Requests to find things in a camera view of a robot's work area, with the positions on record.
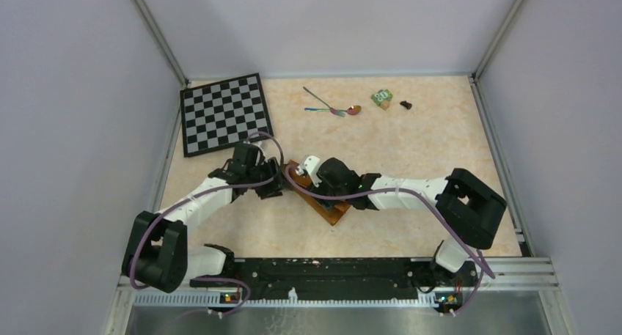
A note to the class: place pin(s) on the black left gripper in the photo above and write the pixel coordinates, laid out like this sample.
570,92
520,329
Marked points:
271,190

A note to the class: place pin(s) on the brown cloth napkin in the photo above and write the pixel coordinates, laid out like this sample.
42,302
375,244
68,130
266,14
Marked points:
332,215

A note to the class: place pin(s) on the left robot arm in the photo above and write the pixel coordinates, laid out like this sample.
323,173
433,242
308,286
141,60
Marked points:
158,255

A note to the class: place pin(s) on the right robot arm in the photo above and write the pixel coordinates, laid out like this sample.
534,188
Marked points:
465,206

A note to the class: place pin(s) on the black white checkerboard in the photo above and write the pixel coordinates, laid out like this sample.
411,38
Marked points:
218,115

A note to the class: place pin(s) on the iridescent metal fork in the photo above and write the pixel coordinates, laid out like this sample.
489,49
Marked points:
320,99

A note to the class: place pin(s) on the iridescent metal spoon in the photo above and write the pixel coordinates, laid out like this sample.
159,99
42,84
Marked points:
352,110

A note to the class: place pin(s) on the green numbered wooden block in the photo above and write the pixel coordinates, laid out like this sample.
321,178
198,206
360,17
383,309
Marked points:
382,98

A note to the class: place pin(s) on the small black object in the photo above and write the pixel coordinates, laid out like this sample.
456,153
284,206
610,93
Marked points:
406,104

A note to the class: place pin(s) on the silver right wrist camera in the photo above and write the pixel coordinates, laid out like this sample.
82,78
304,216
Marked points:
309,168

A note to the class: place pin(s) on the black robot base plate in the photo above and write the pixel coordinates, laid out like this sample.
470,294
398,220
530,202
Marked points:
336,279

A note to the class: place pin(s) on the aluminium frame rail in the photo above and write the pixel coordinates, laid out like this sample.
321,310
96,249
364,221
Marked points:
511,274

